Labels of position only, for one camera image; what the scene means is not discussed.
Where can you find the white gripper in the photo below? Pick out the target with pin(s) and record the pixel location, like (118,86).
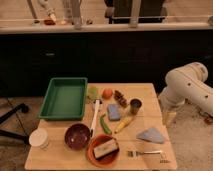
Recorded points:
(168,114)

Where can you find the dark metal cup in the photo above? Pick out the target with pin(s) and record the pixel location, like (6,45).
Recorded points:
(135,105)

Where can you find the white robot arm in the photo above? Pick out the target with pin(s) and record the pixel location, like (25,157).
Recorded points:
(185,83)

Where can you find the blue cloth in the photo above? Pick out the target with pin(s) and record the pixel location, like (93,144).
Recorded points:
(151,134)

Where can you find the silver fork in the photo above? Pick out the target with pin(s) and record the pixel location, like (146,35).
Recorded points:
(138,153)

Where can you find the brown pine cone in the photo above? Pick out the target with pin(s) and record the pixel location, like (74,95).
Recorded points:
(119,97)

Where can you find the blue sponge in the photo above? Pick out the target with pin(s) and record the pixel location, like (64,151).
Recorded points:
(113,112)

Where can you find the green pea pod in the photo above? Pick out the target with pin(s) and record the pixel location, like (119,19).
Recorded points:
(104,126)

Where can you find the orange fruit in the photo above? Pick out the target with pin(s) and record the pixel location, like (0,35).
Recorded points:
(107,93)

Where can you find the white sponge block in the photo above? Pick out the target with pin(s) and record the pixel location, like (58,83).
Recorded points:
(105,148)

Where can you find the green leafy vegetable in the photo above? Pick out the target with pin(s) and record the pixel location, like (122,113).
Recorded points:
(93,93)

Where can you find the purple bowl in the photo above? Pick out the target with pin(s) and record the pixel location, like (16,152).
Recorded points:
(77,136)

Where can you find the green plastic tray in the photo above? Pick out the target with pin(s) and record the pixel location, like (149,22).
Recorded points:
(64,99)

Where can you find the white paper cup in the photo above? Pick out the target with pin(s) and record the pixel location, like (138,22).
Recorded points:
(39,138)

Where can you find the black chair base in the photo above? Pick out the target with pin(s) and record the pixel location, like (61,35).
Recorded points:
(9,121)

